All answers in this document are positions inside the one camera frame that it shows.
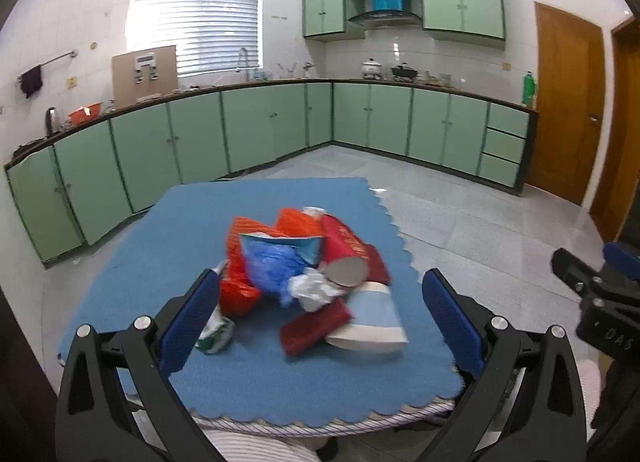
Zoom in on black wok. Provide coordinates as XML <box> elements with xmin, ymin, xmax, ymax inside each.
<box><xmin>390</xmin><ymin>62</ymin><xmax>418</xmax><ymax>83</ymax></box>

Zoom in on electric kettle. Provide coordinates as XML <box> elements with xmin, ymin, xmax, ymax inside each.
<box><xmin>44</xmin><ymin>107</ymin><xmax>62</xmax><ymax>138</ymax></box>

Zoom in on red cylindrical can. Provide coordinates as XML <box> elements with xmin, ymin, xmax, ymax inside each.
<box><xmin>320</xmin><ymin>214</ymin><xmax>369</xmax><ymax>289</ymax></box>

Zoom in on dark red sponge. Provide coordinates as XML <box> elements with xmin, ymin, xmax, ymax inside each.
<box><xmin>366</xmin><ymin>244</ymin><xmax>390</xmax><ymax>286</ymax></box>

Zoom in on orange mesh bag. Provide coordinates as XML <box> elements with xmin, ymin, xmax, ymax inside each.
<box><xmin>219</xmin><ymin>208</ymin><xmax>324</xmax><ymax>318</ymax></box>

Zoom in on pink white wrapper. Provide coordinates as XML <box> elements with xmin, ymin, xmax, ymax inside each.
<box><xmin>303</xmin><ymin>206</ymin><xmax>326</xmax><ymax>220</ymax></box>

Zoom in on light blue snack packet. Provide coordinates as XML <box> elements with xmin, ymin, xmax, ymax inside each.
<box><xmin>239</xmin><ymin>232</ymin><xmax>323</xmax><ymax>266</ymax></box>

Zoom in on wooden door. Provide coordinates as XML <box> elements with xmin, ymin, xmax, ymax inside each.
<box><xmin>526</xmin><ymin>3</ymin><xmax>605</xmax><ymax>204</ymax></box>
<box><xmin>590</xmin><ymin>18</ymin><xmax>639</xmax><ymax>242</ymax></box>

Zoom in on orange basin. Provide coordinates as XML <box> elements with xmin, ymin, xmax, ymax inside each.
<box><xmin>68</xmin><ymin>102</ymin><xmax>102</xmax><ymax>127</ymax></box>

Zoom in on white cooking pot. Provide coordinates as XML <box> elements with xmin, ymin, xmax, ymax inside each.
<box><xmin>361</xmin><ymin>58</ymin><xmax>383</xmax><ymax>81</ymax></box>

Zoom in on sink faucet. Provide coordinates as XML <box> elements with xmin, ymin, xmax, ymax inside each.
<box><xmin>236</xmin><ymin>47</ymin><xmax>250</xmax><ymax>83</ymax></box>

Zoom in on blue foam table mat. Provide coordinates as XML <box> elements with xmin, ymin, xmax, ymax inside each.
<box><xmin>58</xmin><ymin>177</ymin><xmax>462</xmax><ymax>425</ymax></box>

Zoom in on window with white blinds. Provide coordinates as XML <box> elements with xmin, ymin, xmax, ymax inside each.
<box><xmin>125</xmin><ymin>0</ymin><xmax>262</xmax><ymax>78</ymax></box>

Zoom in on dark red cloth pad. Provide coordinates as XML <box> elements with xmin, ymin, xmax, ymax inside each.
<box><xmin>279</xmin><ymin>297</ymin><xmax>352</xmax><ymax>357</ymax></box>

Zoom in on blue white paper bowl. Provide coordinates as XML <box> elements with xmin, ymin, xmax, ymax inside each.
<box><xmin>326</xmin><ymin>281</ymin><xmax>408</xmax><ymax>354</ymax></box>

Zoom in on green bottle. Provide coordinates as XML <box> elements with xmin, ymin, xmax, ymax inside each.
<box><xmin>522</xmin><ymin>71</ymin><xmax>537</xmax><ymax>109</ymax></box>

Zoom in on dark hanging towel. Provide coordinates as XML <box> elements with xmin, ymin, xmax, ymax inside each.
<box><xmin>20</xmin><ymin>64</ymin><xmax>42</xmax><ymax>99</ymax></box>

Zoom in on blue plastic bag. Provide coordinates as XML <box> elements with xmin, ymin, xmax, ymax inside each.
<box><xmin>242</xmin><ymin>243</ymin><xmax>307</xmax><ymax>307</ymax></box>

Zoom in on range hood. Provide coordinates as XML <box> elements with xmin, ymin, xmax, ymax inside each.
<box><xmin>348</xmin><ymin>9</ymin><xmax>423</xmax><ymax>30</ymax></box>

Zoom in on wall towel rail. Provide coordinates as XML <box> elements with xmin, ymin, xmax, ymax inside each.
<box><xmin>17</xmin><ymin>49</ymin><xmax>79</xmax><ymax>82</ymax></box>

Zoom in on green lower kitchen cabinets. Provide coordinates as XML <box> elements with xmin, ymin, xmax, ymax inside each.
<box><xmin>4</xmin><ymin>80</ymin><xmax>538</xmax><ymax>263</ymax></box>

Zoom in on green white wrapper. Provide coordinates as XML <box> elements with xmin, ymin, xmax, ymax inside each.
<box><xmin>195</xmin><ymin>306</ymin><xmax>234</xmax><ymax>355</ymax></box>

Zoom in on white tissue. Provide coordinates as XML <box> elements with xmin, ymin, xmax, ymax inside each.
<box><xmin>288</xmin><ymin>268</ymin><xmax>346</xmax><ymax>312</ymax></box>

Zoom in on brown cardboard box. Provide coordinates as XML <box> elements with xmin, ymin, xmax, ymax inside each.
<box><xmin>111</xmin><ymin>45</ymin><xmax>178</xmax><ymax>109</ymax></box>

